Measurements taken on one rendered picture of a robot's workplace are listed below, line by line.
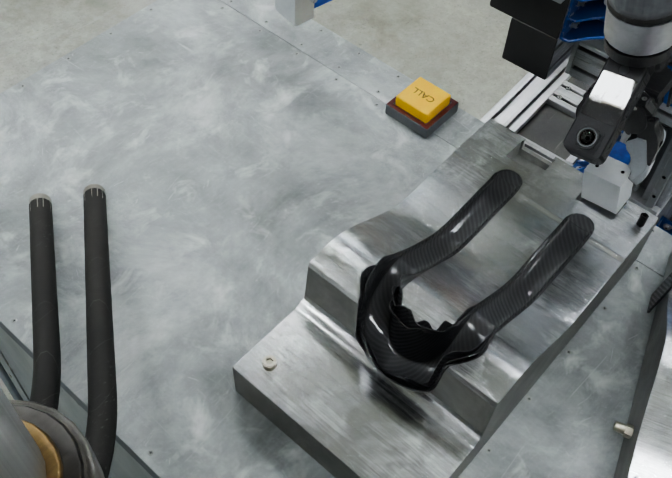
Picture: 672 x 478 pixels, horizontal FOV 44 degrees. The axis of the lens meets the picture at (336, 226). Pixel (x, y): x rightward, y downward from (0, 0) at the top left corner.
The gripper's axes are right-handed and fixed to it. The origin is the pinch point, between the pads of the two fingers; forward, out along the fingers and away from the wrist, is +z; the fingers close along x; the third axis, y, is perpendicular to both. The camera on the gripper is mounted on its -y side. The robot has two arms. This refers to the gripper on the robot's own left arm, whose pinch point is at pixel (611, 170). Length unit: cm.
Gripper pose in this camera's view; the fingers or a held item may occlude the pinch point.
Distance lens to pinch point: 108.6
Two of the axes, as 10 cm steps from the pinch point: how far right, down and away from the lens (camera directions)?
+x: -7.4, -4.5, 5.0
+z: 1.7, 5.9, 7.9
